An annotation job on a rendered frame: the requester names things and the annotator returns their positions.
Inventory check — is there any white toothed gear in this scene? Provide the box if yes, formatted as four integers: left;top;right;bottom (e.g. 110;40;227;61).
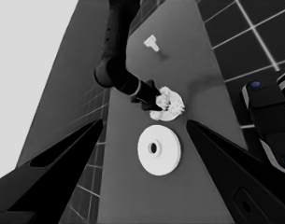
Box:
159;86;178;100
149;110;162;121
168;99;186;116
154;94;169;108

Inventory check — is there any small white T-shaped piece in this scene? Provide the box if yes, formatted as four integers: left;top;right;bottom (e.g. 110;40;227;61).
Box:
143;34;161;52

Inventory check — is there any large thick white disc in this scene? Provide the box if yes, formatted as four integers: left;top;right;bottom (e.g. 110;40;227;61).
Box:
136;124;182;176

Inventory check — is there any dark robot body block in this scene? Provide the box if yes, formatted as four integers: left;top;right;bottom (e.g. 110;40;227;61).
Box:
240;65;285;175

